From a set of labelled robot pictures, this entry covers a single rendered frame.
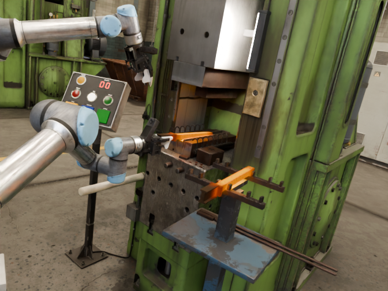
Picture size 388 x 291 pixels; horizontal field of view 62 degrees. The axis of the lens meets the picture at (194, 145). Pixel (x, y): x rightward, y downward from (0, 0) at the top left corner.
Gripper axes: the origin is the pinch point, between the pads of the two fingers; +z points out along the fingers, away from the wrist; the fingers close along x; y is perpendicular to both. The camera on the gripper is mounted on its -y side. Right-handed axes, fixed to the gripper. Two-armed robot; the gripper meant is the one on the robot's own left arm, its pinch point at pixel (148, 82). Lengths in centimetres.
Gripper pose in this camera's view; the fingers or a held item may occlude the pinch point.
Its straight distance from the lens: 158.6
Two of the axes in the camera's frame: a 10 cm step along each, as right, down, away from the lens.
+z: 1.4, 7.9, 6.0
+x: 7.6, 3.0, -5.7
